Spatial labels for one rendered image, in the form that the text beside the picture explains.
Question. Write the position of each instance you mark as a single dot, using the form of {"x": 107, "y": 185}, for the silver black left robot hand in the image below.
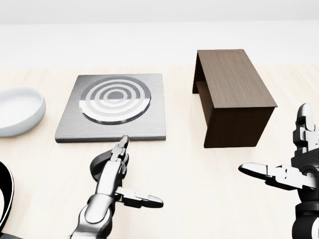
{"x": 109, "y": 174}

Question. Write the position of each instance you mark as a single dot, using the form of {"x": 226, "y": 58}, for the white ceramic bowl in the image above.
{"x": 22, "y": 112}

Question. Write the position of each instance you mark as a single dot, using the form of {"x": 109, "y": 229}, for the dark brown wooden open box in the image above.
{"x": 234, "y": 87}

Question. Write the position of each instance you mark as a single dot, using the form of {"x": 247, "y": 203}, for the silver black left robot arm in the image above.
{"x": 89, "y": 232}

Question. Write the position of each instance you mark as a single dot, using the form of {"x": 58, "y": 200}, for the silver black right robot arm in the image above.
{"x": 304, "y": 220}

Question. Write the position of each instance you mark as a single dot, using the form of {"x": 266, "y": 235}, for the glossy black curved object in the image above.
{"x": 10, "y": 186}

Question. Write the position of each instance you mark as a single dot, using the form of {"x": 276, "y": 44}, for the silver stove plate with rings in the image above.
{"x": 74, "y": 124}

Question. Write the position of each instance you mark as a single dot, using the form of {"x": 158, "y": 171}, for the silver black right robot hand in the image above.
{"x": 305, "y": 171}

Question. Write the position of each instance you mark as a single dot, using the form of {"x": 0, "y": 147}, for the round black knob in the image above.
{"x": 96, "y": 164}

